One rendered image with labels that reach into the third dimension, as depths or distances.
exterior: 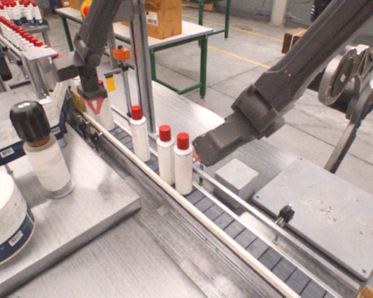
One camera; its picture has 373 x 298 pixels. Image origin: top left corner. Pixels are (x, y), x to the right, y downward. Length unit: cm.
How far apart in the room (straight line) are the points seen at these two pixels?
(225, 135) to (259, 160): 60
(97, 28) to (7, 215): 50
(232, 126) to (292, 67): 14
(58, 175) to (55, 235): 17
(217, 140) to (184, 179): 34
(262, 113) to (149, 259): 49
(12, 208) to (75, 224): 16
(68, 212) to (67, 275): 17
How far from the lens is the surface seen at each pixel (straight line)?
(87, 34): 79
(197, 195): 81
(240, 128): 47
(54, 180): 85
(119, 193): 84
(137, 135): 85
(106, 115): 107
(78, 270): 79
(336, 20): 38
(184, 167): 73
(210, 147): 45
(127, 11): 94
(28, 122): 74
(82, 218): 82
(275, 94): 42
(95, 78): 90
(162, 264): 75
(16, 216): 77
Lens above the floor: 149
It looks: 39 degrees down
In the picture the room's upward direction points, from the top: straight up
